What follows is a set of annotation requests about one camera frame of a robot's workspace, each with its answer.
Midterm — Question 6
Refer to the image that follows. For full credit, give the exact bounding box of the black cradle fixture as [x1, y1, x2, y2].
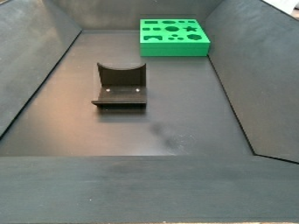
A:
[91, 63, 147, 107]

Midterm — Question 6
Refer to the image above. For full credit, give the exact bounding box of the green shape sorter block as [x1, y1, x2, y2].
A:
[139, 18, 211, 57]

